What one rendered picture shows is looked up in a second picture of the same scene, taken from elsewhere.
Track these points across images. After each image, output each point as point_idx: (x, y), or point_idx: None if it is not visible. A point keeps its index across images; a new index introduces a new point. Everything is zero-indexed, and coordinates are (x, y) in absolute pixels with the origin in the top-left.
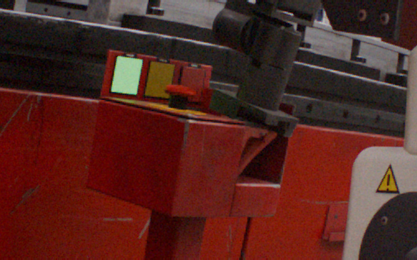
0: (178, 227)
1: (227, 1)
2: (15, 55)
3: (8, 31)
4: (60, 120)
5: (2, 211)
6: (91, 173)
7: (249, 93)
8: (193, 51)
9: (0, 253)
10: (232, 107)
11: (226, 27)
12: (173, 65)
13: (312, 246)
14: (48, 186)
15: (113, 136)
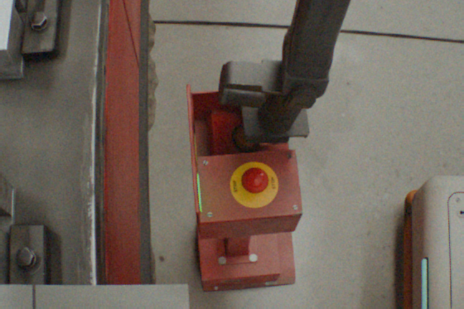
0: None
1: (227, 84)
2: (102, 255)
3: (99, 266)
4: (110, 201)
5: (124, 269)
6: (205, 237)
7: (283, 129)
8: (101, 28)
9: (129, 273)
10: (271, 139)
11: (241, 104)
12: (195, 134)
13: None
14: (119, 219)
15: (224, 228)
